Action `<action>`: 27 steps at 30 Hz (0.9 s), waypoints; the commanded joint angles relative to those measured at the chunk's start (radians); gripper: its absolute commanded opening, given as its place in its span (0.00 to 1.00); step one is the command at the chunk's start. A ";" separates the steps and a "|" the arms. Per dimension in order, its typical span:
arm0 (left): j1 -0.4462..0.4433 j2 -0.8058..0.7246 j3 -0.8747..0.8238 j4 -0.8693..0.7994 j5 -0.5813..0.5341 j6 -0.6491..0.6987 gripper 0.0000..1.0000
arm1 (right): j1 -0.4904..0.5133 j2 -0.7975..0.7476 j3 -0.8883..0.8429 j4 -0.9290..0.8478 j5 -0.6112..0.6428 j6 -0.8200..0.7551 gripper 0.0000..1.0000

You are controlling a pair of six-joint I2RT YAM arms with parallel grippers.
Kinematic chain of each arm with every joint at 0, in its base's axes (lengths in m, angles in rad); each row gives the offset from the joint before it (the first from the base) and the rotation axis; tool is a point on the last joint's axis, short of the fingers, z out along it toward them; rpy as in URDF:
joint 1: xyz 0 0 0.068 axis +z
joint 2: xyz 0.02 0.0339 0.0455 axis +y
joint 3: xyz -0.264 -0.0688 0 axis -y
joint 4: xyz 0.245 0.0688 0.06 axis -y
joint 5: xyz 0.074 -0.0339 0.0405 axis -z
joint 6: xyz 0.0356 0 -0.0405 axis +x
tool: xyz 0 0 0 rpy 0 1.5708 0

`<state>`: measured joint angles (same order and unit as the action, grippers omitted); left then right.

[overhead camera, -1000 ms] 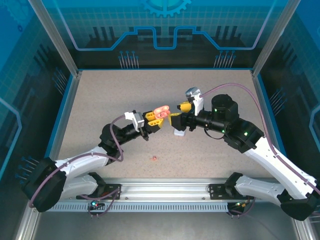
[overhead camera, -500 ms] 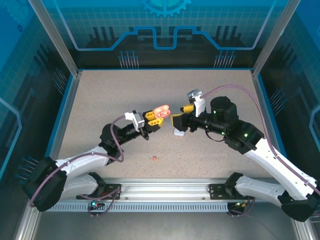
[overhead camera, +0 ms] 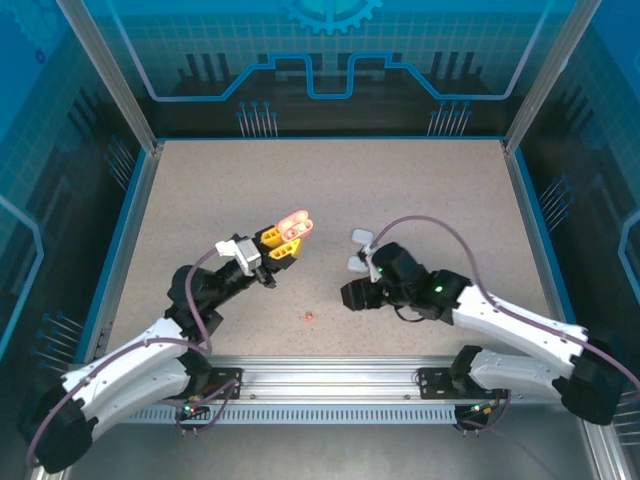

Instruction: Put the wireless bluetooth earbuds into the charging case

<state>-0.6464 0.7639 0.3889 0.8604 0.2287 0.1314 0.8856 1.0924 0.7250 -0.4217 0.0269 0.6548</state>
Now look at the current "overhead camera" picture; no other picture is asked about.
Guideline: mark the pink earbud charging case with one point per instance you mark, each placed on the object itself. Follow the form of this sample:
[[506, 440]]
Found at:
[[295, 217]]

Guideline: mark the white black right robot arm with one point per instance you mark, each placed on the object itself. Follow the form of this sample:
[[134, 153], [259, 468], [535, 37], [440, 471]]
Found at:
[[515, 330]]

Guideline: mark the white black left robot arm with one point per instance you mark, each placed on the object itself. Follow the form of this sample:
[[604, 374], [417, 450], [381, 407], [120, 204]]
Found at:
[[140, 380]]

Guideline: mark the white plastic piece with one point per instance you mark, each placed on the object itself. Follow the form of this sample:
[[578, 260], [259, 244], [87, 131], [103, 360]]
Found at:
[[357, 263]]

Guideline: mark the blue table edge strip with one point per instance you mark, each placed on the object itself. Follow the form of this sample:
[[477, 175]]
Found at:
[[547, 250], [114, 250]]

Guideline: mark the grey metal base tray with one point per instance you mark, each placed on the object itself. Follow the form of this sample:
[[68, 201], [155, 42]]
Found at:
[[325, 455]]

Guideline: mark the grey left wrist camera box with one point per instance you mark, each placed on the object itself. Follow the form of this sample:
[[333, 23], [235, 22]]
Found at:
[[250, 256]]

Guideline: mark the white right camera bracket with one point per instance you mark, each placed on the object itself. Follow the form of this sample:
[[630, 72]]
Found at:
[[373, 262]]

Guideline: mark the white camera bracket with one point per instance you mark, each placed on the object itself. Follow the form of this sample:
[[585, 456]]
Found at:
[[227, 247], [373, 262]]

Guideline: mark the white left camera bracket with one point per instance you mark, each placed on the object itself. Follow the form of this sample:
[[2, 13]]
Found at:
[[227, 247]]

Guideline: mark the aluminium side rail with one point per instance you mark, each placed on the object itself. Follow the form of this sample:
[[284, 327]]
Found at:
[[131, 250]]

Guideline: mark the aluminium mounting rail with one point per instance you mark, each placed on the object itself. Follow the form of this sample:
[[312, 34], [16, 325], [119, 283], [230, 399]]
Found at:
[[325, 375]]

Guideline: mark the aluminium frame post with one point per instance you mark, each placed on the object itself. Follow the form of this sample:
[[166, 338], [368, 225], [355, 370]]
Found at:
[[114, 75], [538, 75]]

